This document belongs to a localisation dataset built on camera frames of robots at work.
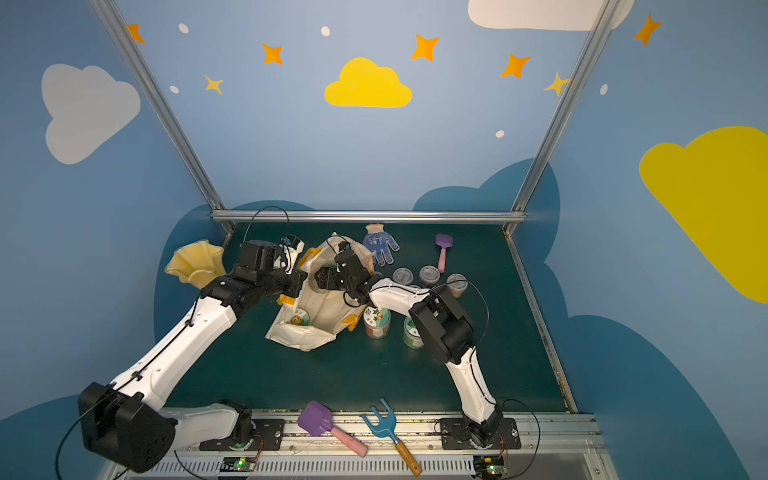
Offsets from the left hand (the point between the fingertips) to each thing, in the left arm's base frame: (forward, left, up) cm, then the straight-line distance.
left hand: (309, 271), depth 80 cm
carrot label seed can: (-8, -18, -14) cm, 24 cm away
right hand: (+8, -3, -11) cm, 14 cm away
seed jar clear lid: (+9, -45, -17) cm, 49 cm away
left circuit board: (-42, +13, -22) cm, 49 cm away
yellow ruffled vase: (+6, +36, -6) cm, 37 cm away
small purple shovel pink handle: (+31, -43, -20) cm, 56 cm away
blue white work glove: (+33, -17, -23) cm, 43 cm away
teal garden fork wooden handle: (-34, -22, -21) cm, 45 cm away
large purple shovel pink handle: (-32, -4, -21) cm, 39 cm away
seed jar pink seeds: (+12, -36, -18) cm, 42 cm away
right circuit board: (-41, -48, -22) cm, 66 cm away
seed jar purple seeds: (+11, -27, -17) cm, 34 cm away
